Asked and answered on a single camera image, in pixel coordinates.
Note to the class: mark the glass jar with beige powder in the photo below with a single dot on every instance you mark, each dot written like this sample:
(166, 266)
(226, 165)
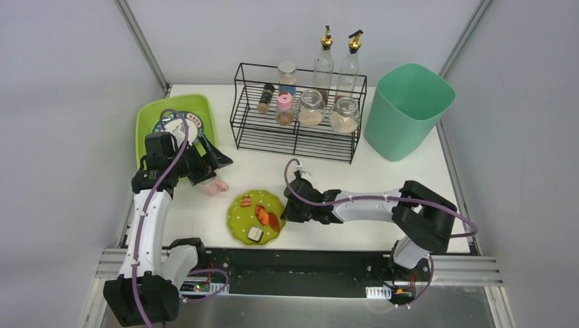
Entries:
(310, 107)

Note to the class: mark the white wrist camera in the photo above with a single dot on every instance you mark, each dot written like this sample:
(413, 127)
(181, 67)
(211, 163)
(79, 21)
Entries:
(180, 132)
(300, 172)

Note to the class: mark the black lid spice jar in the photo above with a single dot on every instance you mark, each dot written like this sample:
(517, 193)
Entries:
(265, 98)

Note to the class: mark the glass jar with metal ring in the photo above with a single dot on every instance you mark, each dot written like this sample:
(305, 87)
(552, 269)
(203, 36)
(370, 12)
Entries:
(345, 115)

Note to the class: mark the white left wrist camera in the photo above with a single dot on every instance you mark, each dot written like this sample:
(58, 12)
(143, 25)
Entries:
(180, 132)

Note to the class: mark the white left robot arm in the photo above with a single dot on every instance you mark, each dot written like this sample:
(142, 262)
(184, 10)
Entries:
(147, 288)

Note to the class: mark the lime green plastic basin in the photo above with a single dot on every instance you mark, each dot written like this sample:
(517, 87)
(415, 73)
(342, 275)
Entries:
(149, 115)

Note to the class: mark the pink lid spice jar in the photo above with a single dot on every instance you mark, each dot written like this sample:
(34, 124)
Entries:
(284, 114)

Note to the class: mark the red sausage toy piece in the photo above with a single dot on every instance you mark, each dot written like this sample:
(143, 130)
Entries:
(273, 222)

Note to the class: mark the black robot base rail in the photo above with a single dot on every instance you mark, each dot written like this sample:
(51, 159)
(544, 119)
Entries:
(294, 273)

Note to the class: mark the green polka dot plate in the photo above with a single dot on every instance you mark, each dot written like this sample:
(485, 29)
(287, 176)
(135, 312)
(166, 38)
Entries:
(239, 219)

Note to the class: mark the sausage slice toy food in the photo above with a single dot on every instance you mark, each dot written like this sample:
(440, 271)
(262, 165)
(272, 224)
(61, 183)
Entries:
(246, 202)

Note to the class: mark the black wire rack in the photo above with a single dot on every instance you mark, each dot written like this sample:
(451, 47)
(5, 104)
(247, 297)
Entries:
(260, 131)

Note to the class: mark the silver lid pellet jar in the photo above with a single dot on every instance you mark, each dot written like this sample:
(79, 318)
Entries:
(287, 77)

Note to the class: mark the white sushi toy piece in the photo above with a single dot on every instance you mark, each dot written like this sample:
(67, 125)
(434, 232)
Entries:
(255, 234)

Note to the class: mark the oil bottle with black spout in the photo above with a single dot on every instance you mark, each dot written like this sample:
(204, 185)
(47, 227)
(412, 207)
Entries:
(349, 69)

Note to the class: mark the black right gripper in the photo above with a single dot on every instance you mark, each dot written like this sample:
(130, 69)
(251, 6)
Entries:
(295, 206)

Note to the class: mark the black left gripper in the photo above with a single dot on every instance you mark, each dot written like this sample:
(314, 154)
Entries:
(204, 164)

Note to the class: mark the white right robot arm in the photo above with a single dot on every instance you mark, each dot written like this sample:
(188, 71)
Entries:
(425, 217)

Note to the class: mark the green plastic waste bin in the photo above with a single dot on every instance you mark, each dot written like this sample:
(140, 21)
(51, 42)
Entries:
(407, 104)

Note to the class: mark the pink cup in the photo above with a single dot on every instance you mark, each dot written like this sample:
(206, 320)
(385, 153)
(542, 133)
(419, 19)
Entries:
(212, 186)

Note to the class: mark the oil bottle with gold cap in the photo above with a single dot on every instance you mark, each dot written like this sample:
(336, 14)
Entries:
(324, 65)

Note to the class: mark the white plate with blue rim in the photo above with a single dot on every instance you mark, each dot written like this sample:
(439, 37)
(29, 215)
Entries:
(193, 122)

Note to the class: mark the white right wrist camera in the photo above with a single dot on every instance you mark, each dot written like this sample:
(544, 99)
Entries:
(300, 172)

